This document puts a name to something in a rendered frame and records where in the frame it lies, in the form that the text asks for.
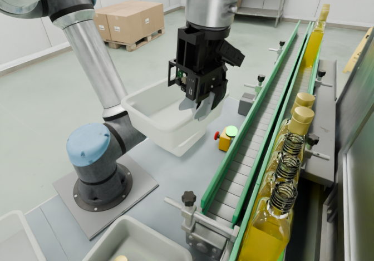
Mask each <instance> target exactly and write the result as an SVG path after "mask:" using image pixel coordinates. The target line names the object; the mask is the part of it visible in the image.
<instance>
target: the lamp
mask: <svg viewBox="0 0 374 261"><path fill-rule="evenodd" d="M237 131H238V130H237V128H236V127H235V126H228V127H227V129H226V132H225V134H226V136H228V137H235V136H236V135H237Z"/></svg>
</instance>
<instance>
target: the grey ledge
mask: <svg viewBox="0 0 374 261"><path fill-rule="evenodd" d="M319 70H325V71H326V74H325V76H323V77H322V82H324V83H329V84H332V85H333V86H332V87H328V86H323V85H321V86H320V87H318V89H317V92H316V98H315V101H314V103H313V106H312V108H311V110H312V111H313V112H314V117H313V120H312V122H311V124H310V126H309V129H308V132H307V134H306V140H305V142H306V141H307V136H308V134H315V135H316V136H319V142H318V144H317V145H314V146H313V147H314V152H318V153H320V154H323V155H327V156H329V157H330V159H329V160H325V159H321V158H319V157H316V156H312V157H311V158H310V159H308V158H307V160H306V162H305V164H306V165H305V170H304V172H303V173H299V177H302V178H305V179H307V180H310V181H313V182H315V183H318V184H321V185H324V186H327V187H329V188H330V187H331V186H332V184H333V183H334V152H335V122H336V100H337V98H338V59H336V62H334V61H327V60H321V59H320V60H319V64H318V70H317V76H316V78H318V71H319ZM306 144H307V142H306Z"/></svg>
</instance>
